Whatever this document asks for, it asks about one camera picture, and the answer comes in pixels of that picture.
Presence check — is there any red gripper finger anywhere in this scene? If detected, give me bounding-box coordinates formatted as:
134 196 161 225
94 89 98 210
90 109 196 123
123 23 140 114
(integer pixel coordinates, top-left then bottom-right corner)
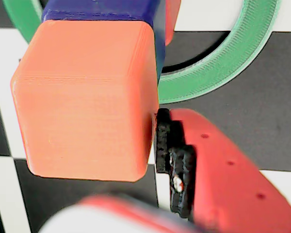
156 108 291 233

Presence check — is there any orange cube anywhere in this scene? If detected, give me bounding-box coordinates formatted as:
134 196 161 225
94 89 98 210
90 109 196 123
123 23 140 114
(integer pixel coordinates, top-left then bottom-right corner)
10 19 160 183

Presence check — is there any red cube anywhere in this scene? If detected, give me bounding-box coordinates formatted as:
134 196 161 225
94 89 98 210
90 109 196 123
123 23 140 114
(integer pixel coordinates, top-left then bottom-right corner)
164 0 181 47

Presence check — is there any blue cube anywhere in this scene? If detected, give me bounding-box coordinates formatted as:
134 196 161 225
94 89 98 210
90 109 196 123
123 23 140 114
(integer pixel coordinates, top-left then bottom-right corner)
41 0 167 86

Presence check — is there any black white marker checkerboard mat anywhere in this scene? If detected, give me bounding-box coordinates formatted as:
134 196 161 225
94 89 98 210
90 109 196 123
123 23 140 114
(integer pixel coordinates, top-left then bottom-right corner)
0 0 291 233

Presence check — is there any green flat ring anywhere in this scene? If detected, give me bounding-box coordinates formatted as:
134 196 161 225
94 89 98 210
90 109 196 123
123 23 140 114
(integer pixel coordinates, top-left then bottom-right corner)
2 0 281 104

